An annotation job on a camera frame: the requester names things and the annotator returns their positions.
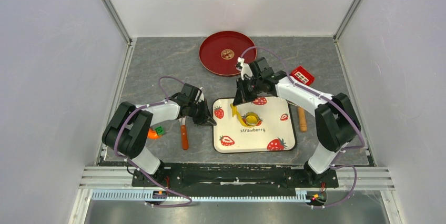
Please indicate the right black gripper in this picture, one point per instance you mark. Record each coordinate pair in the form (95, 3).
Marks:
(242, 96)

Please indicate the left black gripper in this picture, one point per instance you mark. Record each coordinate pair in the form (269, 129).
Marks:
(209, 120)

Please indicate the yellow dough scrap strip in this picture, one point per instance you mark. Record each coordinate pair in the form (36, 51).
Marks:
(238, 117)

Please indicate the metal spatula orange handle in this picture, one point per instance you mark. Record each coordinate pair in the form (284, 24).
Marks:
(183, 134)

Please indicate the white strawberry tray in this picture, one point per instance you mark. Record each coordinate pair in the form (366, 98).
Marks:
(275, 133)

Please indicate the wooden roller with handle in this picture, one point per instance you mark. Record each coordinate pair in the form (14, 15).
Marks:
(301, 118)

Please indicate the round metal cookie cutter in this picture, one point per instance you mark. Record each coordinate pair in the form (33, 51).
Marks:
(251, 113)

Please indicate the yellow dough lump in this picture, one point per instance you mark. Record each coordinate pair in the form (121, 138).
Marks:
(251, 120)

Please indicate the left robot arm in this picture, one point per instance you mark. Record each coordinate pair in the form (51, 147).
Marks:
(127, 131)

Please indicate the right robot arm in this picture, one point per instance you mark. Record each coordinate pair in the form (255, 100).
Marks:
(336, 120)

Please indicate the round red tray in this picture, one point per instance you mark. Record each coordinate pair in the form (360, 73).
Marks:
(219, 52)

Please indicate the green toy brick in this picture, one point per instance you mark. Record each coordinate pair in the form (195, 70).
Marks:
(159, 131)

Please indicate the orange arch toy block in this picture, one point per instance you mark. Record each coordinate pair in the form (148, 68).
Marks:
(152, 134)

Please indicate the red toy block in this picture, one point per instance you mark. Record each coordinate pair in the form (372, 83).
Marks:
(302, 75)

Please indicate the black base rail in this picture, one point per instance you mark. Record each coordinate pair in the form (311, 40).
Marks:
(240, 180)

